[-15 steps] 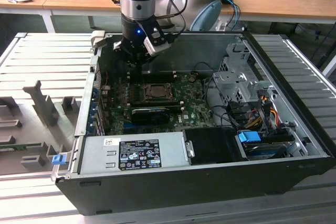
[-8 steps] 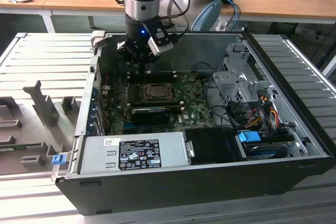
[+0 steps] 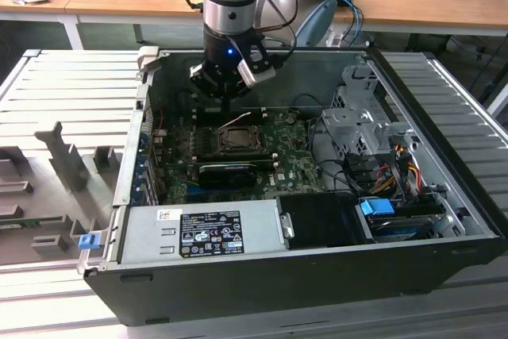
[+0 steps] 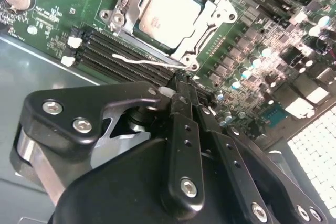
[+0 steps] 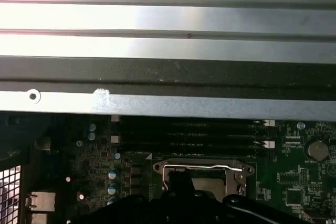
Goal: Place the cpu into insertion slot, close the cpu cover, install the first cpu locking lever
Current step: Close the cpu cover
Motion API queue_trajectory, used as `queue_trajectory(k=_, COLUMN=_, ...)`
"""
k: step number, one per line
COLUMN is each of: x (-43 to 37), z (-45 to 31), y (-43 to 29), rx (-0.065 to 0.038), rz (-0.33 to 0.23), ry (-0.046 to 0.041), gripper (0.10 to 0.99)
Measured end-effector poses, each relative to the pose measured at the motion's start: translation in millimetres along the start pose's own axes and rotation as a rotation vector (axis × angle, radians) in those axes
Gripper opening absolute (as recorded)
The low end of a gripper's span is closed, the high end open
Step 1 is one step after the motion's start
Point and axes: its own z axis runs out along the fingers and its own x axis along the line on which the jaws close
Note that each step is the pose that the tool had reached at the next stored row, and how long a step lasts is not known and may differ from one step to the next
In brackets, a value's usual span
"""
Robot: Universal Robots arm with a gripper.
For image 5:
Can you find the black PC case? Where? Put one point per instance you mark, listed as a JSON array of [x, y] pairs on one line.
[[183, 103]]

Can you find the square black chip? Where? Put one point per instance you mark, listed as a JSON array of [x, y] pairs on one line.
[[294, 197]]

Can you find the CPU socket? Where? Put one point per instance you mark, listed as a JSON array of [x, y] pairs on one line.
[[199, 161]]

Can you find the RAM slot with white clips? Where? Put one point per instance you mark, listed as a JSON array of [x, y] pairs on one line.
[[183, 124], [183, 144]]

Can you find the blue-topped round capacitor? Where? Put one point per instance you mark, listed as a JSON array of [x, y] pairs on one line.
[[113, 174], [110, 201], [92, 136], [112, 189], [117, 155], [92, 127]]

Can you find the silver-topped CPU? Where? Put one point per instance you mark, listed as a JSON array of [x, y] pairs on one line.
[[210, 186]]

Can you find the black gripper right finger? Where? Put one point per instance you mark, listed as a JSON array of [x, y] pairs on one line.
[[249, 213]]

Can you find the green motherboard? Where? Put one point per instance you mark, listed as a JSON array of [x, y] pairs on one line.
[[288, 171]]

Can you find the RAM slot with black clips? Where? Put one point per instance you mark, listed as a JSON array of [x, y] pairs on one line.
[[183, 134], [183, 153]]

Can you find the metal socket cover frame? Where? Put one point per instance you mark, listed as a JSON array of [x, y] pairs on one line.
[[232, 182]]

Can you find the silver port connector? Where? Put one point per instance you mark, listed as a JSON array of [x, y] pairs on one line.
[[40, 201], [43, 218], [42, 142]]

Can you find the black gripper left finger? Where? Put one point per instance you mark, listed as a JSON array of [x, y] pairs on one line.
[[181, 182]]

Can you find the silver coin battery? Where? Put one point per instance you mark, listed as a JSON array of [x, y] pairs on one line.
[[318, 150]]

